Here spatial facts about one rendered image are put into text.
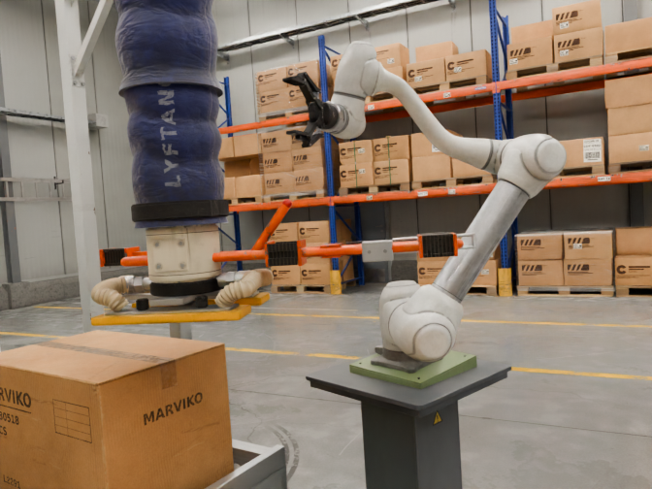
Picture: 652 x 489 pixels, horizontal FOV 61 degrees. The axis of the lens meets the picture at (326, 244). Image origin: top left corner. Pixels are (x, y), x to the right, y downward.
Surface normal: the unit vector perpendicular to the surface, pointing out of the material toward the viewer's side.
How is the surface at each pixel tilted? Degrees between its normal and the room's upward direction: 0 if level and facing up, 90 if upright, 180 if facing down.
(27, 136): 90
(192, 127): 70
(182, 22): 75
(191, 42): 93
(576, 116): 90
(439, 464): 90
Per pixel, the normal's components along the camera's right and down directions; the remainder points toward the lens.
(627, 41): -0.45, 0.09
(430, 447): 0.67, 0.00
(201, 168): 0.65, -0.27
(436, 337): 0.07, 0.20
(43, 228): 0.88, -0.04
